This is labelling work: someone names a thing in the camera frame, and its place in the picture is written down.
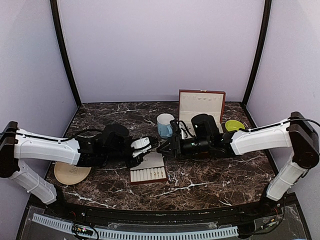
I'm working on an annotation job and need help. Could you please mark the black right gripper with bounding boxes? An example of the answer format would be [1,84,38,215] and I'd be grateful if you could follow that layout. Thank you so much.
[157,135,212,159]

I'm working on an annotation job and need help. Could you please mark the brown jewelry tray insert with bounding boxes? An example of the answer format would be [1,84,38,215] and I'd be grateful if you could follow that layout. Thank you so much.
[130,152,168,185]

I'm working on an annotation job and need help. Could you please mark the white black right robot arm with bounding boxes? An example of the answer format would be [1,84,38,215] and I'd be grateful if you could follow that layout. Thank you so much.
[156,111,320,217]

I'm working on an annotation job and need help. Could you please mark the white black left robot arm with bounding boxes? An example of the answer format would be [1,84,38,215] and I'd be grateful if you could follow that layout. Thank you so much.
[0,121,150,218]

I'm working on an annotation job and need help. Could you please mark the brown open jewelry box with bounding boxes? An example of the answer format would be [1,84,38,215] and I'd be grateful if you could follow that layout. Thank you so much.
[178,89,226,135]

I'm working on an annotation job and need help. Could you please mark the light blue mug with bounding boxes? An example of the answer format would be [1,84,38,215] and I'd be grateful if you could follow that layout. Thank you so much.
[156,113,175,139]

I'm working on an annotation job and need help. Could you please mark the small silver earrings on table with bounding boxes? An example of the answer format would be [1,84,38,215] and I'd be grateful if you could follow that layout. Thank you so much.
[168,175,175,183]

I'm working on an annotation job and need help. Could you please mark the beige round plate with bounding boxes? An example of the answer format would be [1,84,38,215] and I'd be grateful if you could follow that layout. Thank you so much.
[54,162,92,185]

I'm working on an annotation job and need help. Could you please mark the green bowl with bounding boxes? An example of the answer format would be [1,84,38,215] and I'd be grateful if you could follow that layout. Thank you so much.
[225,120,245,132]

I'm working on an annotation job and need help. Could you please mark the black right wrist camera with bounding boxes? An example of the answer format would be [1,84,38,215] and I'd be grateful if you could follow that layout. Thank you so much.
[170,119,181,135]

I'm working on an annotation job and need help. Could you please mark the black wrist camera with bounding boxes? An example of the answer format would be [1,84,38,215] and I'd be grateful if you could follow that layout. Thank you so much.
[170,119,181,135]
[143,135,160,151]

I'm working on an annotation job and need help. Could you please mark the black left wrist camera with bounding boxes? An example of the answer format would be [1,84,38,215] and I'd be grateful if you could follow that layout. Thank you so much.
[143,135,160,151]

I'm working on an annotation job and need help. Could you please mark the white slotted cable duct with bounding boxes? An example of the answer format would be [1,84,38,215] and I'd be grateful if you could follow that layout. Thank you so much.
[31,213,239,240]

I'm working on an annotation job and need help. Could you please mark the black front table rail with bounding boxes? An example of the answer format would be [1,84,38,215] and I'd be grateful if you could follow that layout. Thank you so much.
[46,193,298,225]

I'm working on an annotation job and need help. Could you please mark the black left corner post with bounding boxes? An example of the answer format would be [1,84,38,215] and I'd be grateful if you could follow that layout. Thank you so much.
[50,0,82,108]

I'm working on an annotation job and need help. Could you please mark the black corner post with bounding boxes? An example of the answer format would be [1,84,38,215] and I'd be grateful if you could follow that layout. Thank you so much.
[241,0,272,108]
[50,0,82,108]

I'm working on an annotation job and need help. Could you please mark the black right corner post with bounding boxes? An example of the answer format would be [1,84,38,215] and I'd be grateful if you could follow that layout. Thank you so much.
[241,0,272,108]

